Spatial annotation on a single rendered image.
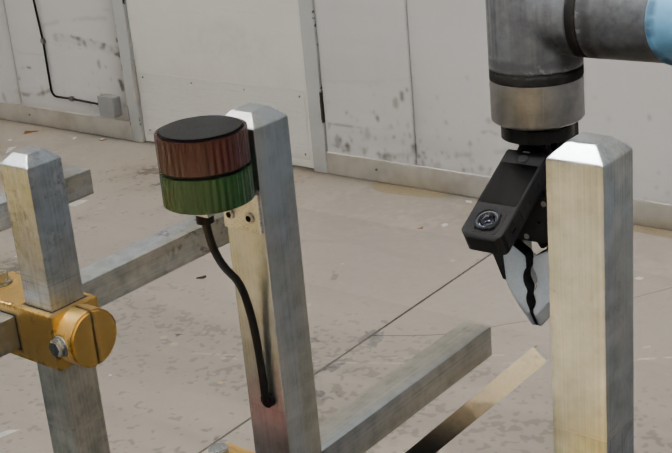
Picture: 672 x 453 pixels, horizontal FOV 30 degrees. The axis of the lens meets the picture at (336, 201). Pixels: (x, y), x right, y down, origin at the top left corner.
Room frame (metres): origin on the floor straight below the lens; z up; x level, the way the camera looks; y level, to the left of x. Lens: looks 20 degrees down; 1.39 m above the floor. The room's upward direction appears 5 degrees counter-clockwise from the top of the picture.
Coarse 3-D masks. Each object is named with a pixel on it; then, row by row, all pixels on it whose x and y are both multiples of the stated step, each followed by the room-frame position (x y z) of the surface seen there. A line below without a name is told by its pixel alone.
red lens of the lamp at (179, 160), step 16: (160, 128) 0.78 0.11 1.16; (160, 144) 0.75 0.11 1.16; (176, 144) 0.74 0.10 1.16; (192, 144) 0.74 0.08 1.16; (208, 144) 0.74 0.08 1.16; (224, 144) 0.75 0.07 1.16; (240, 144) 0.76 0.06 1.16; (160, 160) 0.76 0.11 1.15; (176, 160) 0.75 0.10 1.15; (192, 160) 0.74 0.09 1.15; (208, 160) 0.74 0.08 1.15; (224, 160) 0.75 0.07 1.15; (240, 160) 0.75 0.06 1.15; (176, 176) 0.75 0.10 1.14; (192, 176) 0.74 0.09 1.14
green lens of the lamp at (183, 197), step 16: (160, 176) 0.76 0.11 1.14; (224, 176) 0.75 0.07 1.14; (240, 176) 0.75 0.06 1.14; (176, 192) 0.75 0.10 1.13; (192, 192) 0.74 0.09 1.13; (208, 192) 0.74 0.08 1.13; (224, 192) 0.74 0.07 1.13; (240, 192) 0.75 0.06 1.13; (176, 208) 0.75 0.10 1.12; (192, 208) 0.74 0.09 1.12; (208, 208) 0.74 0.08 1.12; (224, 208) 0.74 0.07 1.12
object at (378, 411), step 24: (456, 336) 1.05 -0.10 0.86; (480, 336) 1.05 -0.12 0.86; (432, 360) 1.01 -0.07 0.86; (456, 360) 1.02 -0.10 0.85; (480, 360) 1.05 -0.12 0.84; (384, 384) 0.97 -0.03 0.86; (408, 384) 0.97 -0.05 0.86; (432, 384) 0.99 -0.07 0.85; (360, 408) 0.94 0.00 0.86; (384, 408) 0.94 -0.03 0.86; (408, 408) 0.96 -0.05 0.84; (336, 432) 0.90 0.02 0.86; (360, 432) 0.91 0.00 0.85; (384, 432) 0.93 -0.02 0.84
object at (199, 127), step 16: (176, 128) 0.77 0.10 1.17; (192, 128) 0.77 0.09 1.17; (208, 128) 0.77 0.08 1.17; (224, 128) 0.76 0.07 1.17; (240, 128) 0.76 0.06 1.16; (208, 176) 0.74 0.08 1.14; (256, 192) 0.78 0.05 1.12; (240, 208) 0.79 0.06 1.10; (256, 208) 0.78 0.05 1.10; (208, 224) 0.76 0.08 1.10; (240, 224) 0.79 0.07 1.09; (256, 224) 0.78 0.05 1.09; (208, 240) 0.77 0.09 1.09; (224, 272) 0.77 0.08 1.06; (240, 288) 0.78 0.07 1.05; (256, 336) 0.78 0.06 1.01; (256, 352) 0.79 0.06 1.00; (272, 400) 0.79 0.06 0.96
